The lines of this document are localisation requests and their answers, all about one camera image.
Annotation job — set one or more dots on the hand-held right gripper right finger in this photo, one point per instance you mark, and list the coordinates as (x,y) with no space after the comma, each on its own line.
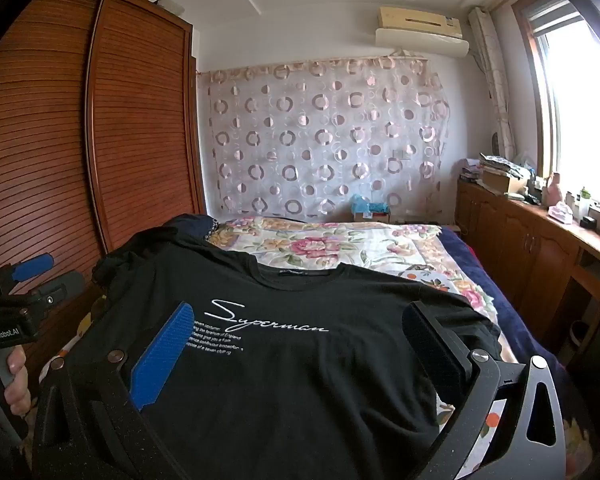
(432,355)

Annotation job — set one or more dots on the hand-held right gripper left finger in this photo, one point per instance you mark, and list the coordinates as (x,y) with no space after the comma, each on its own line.
(165,355)

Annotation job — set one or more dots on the navy blanket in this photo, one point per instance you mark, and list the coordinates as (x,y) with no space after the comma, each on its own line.
(500,300)

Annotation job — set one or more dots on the black printed t-shirt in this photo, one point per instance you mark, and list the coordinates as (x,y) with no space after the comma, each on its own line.
(280,385)

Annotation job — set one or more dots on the green-capped bottle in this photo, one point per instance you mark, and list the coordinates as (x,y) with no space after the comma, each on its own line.
(585,202)

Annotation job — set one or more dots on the person's left hand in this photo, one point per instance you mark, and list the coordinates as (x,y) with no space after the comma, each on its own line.
(16,390)

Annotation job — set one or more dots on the wall switch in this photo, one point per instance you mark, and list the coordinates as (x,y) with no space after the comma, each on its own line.
(404,154)

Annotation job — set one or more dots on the pink tissue pack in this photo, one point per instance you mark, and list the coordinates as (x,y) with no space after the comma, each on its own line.
(561,211)

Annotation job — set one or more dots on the stack of books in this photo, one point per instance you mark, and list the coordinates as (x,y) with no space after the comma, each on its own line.
(470,170)

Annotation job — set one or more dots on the wooden-framed window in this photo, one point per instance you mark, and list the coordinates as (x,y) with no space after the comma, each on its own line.
(580,110)

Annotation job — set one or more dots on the small cardboard box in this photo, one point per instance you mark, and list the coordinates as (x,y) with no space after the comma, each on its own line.
(377,216)

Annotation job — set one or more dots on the dark waste bin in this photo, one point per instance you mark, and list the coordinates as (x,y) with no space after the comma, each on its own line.
(580,337)

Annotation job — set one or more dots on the circle-patterned sheer curtain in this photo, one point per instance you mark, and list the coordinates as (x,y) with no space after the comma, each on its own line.
(305,135)

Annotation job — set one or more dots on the floral quilt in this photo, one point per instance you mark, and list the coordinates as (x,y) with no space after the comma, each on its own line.
(330,245)

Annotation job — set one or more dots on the pile of patterned papers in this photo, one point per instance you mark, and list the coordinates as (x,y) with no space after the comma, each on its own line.
(500,162)

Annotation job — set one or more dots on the wooden slatted wardrobe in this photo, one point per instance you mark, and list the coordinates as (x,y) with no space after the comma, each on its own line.
(130,110)

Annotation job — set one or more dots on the long wooden cabinet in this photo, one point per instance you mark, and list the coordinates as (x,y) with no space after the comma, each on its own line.
(520,240)

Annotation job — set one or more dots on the tied patterned window curtain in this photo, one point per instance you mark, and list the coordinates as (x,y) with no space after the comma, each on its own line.
(495,85)

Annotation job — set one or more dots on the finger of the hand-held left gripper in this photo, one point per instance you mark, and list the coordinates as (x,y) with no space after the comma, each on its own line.
(32,267)
(62,286)

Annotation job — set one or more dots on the orange-print bedsheet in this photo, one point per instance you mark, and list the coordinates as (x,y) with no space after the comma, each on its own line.
(492,422)

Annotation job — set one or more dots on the blue plastic bag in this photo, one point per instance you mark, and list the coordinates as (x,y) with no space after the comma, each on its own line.
(365,205)

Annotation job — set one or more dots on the wall air conditioner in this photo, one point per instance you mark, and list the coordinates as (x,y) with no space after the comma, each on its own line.
(420,30)

